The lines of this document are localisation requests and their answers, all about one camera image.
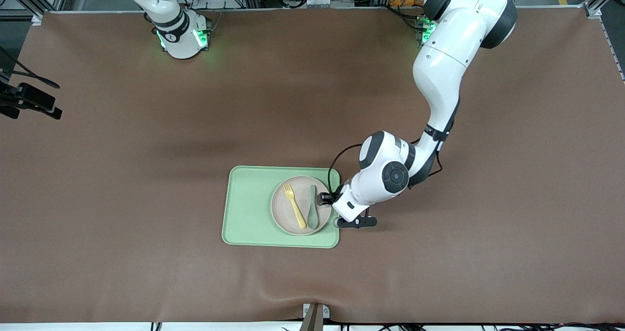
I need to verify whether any yellow plastic fork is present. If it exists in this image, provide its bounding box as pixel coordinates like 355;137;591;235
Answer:
283;183;308;229

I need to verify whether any round beige plate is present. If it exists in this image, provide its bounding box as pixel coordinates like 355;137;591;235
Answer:
271;176;333;236

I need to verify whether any green plastic spoon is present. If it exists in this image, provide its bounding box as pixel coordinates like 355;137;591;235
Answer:
307;185;320;230

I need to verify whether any light green rectangular tray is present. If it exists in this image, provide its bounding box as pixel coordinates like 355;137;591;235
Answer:
221;165;340;249

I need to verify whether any brown table cover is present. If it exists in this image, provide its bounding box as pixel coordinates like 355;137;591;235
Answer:
0;8;625;324

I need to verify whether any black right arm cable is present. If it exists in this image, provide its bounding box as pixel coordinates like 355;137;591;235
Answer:
0;45;61;89

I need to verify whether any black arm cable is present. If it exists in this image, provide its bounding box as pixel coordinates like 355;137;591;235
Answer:
0;45;61;89
328;136;443;196

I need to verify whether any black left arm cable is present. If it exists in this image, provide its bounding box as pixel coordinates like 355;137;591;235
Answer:
328;136;443;196

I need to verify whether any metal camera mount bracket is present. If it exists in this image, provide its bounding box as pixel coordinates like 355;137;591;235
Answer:
299;303;331;331

